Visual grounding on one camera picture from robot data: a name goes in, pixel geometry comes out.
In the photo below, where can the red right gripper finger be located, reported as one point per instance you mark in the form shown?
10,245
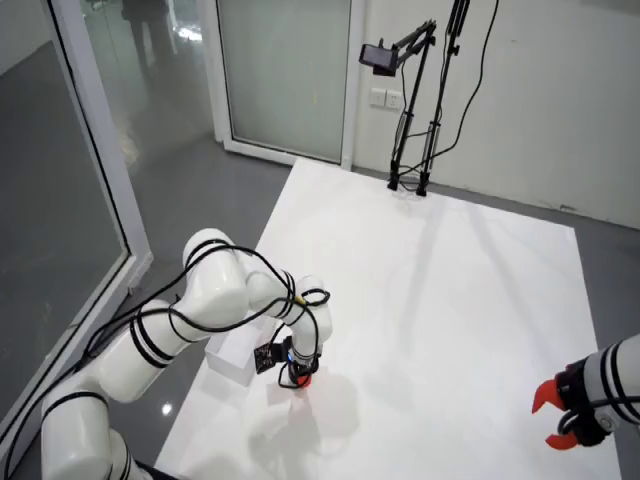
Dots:
562,441

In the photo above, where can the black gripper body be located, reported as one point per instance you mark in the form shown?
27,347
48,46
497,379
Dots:
580,400
302,361

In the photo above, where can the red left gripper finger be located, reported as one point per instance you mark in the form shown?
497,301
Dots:
304,382
546,394

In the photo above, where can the small red object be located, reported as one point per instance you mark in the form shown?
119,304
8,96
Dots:
300,372

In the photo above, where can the white rectangular bin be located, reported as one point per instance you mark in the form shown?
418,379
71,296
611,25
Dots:
235,357

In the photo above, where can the black articulated phone stand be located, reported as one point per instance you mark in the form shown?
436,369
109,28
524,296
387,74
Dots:
393,181

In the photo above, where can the frosted glass door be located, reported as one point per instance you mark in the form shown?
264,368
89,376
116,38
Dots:
285,75

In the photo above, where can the person in dark clothes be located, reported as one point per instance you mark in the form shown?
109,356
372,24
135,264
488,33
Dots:
142,25

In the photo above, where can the black wrist camera board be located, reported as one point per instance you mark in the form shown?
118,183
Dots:
264,357

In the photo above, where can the black aluminium rail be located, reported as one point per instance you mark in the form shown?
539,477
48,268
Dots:
150,474

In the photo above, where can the white wall switch plate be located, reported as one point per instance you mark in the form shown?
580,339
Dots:
378,97

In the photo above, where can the white wall socket plate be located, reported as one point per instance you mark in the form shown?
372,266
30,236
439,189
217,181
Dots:
394,99

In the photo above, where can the black phone camera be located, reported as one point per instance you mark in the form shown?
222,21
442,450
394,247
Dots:
377,56

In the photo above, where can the glass partition pale frame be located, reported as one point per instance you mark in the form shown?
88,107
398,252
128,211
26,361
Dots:
95,125

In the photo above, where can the black camera tripod stand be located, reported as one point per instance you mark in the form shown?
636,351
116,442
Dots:
482,65

